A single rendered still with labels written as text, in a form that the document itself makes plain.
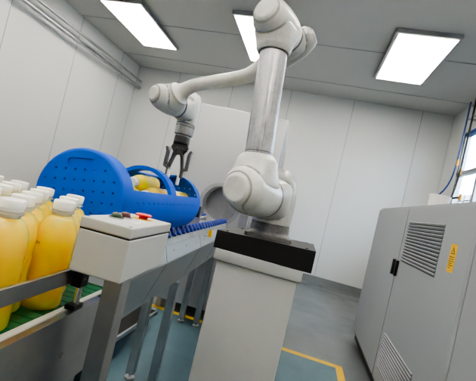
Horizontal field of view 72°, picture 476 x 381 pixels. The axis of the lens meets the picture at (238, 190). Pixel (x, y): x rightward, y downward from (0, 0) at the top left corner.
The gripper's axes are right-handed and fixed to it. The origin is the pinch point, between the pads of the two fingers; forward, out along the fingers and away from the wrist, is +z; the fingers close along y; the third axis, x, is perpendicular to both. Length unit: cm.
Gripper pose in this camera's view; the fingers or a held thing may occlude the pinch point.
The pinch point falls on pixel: (172, 177)
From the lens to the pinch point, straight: 159.3
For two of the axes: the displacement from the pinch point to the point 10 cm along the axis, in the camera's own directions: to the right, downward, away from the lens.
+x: -1.4, -0.5, -9.9
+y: -9.6, -2.3, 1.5
